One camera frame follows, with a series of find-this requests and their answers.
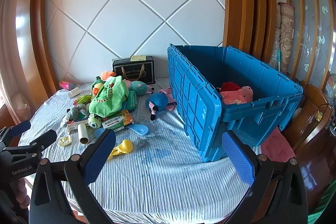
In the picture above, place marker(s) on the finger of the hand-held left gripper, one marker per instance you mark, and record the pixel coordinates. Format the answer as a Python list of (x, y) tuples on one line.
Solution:
[(21, 127), (44, 140)]

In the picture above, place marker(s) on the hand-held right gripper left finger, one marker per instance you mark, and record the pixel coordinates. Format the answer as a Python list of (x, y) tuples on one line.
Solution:
[(101, 153)]

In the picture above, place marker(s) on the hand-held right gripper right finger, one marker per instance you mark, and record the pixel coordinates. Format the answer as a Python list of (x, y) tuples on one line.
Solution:
[(237, 158)]

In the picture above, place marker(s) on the red white ointment box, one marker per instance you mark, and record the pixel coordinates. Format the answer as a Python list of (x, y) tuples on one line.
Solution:
[(76, 124)]

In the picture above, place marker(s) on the blue plastic storage crate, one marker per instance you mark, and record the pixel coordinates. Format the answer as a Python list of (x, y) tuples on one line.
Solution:
[(199, 108)]

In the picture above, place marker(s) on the small yellow plastic bag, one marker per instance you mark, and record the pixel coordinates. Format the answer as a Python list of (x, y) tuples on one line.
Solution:
[(64, 140)]

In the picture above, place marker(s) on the yellow plastic toy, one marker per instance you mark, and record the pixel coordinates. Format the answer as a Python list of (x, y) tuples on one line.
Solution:
[(124, 146)]

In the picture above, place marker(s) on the white paper roll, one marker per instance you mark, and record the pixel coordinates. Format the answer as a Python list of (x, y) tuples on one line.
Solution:
[(83, 134)]

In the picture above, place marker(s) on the white wipes packet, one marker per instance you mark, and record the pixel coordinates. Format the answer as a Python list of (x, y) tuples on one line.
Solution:
[(65, 119)]

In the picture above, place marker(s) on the green big-eyed plush toy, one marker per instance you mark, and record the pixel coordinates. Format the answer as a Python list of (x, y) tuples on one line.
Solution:
[(95, 121)]

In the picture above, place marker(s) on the green orange medicine box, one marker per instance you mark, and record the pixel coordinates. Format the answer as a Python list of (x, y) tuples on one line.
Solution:
[(116, 121)]

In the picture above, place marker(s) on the pink towel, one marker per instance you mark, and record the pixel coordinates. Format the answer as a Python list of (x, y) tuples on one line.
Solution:
[(278, 145)]

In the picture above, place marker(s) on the clear plastic cap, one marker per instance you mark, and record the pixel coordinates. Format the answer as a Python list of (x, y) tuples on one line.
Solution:
[(143, 144)]

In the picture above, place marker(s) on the light blue plastic scoop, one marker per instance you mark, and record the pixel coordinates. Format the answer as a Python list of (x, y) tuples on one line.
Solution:
[(139, 129)]

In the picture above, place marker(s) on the grey plush toy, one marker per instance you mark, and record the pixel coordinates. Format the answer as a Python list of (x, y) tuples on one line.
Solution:
[(78, 109)]

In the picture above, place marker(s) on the green frog plush toy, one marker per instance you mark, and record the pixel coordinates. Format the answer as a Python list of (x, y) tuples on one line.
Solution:
[(110, 98)]

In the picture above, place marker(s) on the pink green snack packet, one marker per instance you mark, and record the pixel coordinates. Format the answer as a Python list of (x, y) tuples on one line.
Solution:
[(82, 98)]

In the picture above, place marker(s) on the pink can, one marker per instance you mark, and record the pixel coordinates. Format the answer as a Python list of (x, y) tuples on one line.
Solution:
[(65, 84)]

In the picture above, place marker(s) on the pink pig plush toy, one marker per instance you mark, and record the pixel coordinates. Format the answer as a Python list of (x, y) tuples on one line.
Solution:
[(236, 96)]

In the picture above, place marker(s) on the light blue bed sheet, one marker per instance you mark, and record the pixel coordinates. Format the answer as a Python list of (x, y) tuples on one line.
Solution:
[(157, 182)]

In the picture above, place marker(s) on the yellow duck plush toy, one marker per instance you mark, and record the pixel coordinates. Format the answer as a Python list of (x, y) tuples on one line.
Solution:
[(97, 87)]

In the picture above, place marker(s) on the red plush toy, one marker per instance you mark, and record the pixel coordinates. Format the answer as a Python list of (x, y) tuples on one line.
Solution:
[(231, 86)]

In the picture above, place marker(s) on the dark wooden bedside cabinet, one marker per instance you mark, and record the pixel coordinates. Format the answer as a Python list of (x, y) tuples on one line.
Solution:
[(312, 161)]

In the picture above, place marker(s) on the blue flamingo plush toy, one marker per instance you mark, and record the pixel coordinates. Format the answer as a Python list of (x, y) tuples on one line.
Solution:
[(157, 102)]

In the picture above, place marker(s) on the teal green plush toy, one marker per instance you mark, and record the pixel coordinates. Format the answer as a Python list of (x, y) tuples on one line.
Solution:
[(137, 86)]

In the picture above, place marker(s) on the orange plush toy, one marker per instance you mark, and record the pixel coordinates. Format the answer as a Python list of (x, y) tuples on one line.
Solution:
[(107, 74)]

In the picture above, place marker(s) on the black gift box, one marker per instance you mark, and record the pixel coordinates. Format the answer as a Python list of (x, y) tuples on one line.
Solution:
[(136, 69)]

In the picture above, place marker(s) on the small yellow object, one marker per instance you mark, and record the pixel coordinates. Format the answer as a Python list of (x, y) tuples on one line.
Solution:
[(319, 115)]

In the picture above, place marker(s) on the green striped cloth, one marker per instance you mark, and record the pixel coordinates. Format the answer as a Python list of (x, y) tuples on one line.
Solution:
[(325, 205)]

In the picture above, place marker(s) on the yellow paper card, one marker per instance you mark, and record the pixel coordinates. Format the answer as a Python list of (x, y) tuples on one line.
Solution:
[(138, 58)]

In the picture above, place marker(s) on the rolled patterned carpet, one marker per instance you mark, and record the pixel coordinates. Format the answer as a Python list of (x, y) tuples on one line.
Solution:
[(286, 29)]

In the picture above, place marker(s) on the frosted glass wooden door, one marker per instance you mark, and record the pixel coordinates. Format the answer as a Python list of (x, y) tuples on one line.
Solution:
[(307, 16)]

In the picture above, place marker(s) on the wooden headboard frame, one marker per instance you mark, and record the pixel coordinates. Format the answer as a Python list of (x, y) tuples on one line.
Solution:
[(236, 3)]

